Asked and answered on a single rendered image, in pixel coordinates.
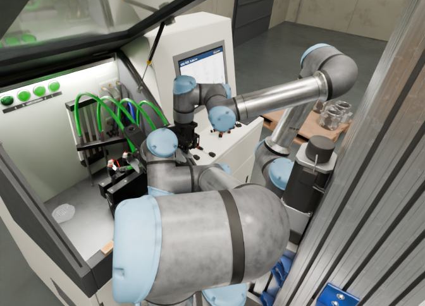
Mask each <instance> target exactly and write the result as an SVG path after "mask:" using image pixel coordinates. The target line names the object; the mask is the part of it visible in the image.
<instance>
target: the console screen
mask: <svg viewBox="0 0 425 306"><path fill-rule="evenodd" d="M173 63H174V67H175V74H176V77H177V76H180V75H188V76H192V77H194V78H195V79H196V82H197V83H223V84H228V73H227V65H226V51H225V40H224V39H223V40H220V41H217V42H214V43H212V44H208V45H205V46H202V47H198V48H196V49H192V50H190V51H187V52H183V53H180V54H177V55H174V56H173ZM204 108H206V106H195V111H194V114H196V113H198V112H199V111H201V110H203V109H204Z"/></svg>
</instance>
